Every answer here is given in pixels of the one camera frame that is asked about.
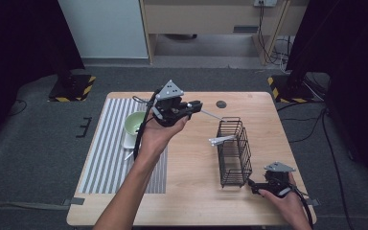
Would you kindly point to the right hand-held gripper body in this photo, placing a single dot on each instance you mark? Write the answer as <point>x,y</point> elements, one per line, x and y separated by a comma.
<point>276,180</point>

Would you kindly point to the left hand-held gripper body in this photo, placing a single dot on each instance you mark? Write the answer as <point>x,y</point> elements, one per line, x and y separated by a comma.
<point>169,110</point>

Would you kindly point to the person's right hand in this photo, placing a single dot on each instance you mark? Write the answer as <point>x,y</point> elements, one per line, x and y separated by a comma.
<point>287,206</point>

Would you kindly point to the person's left hand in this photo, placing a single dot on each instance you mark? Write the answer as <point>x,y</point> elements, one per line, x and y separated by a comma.
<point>158,137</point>

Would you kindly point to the grey table grommet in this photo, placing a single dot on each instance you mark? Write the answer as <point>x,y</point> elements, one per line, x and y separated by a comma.
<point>221,104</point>

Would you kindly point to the green bowl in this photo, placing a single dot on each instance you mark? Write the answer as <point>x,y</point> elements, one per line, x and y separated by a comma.
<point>131,123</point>

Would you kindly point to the grey tape piece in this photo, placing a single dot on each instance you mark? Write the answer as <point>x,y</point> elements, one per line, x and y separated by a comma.
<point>313,202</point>
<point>76,201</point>

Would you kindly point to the white square plate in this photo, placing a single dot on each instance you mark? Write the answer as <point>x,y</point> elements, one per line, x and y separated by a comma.
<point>129,142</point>

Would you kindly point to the grey striped placemat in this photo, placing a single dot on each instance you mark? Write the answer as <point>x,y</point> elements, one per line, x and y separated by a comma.
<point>108,166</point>

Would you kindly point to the light wooden desk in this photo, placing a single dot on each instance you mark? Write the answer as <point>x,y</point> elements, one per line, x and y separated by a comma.
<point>204,19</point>

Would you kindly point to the grey desk label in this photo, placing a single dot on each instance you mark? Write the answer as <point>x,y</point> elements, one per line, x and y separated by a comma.
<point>245,29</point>

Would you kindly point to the black stand with striped base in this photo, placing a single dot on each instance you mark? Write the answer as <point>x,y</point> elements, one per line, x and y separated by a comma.
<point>292,89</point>
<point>72,87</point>

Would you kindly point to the white panel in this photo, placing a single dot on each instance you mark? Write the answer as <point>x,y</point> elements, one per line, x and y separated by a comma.
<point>105,28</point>

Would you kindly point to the grey power strip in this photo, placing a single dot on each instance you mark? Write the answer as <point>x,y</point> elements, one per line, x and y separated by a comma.
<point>264,2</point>

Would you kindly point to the black curtain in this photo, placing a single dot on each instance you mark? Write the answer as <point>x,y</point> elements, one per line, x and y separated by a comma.
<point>19,48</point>
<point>351,48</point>

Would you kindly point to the grey floor strip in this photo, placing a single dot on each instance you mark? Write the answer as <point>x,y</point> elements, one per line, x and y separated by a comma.
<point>19,205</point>

